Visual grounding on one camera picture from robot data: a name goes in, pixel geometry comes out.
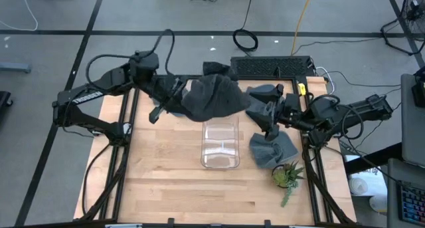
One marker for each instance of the backlit rainbow keyboard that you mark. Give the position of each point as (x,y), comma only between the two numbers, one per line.
(413,204)

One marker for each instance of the grey furniture foot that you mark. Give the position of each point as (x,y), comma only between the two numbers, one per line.
(13,68)

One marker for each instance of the black desk leg bar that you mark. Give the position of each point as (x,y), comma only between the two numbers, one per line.
(372,158)

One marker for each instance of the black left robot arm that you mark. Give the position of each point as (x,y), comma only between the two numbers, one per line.
(83,96)

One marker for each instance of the black floor fan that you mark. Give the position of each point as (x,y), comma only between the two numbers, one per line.
(413,5)

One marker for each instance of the black baseball cap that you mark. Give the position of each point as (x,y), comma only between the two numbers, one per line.
(216,68)
(212,96)

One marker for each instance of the clear plastic bin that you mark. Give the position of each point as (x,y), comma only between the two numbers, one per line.
(220,148)

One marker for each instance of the black desk device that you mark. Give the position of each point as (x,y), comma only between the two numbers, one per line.
(419,95)

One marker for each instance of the black furniture foot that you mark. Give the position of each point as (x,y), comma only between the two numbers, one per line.
(5,100)

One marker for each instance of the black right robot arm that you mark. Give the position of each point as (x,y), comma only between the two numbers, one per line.
(365,110)

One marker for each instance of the yellow plastic clip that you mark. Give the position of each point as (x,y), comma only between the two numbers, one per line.
(301,89)

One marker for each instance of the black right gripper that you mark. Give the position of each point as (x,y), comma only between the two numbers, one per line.
(292,116)

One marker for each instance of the grey desk panel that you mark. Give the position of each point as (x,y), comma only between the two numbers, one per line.
(411,138)

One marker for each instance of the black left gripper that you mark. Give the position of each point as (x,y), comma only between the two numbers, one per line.
(161,88)

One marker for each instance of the black aluminium table frame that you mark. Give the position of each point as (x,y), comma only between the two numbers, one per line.
(134,121)

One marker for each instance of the grey desk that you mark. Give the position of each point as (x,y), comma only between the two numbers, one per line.
(393,188)

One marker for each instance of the black perforated metal box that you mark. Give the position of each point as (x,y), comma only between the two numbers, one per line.
(272,66)

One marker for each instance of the potted green succulent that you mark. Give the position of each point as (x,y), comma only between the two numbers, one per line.
(282,178)

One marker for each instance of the blue-grey baseball cap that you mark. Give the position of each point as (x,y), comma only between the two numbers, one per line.
(262,87)

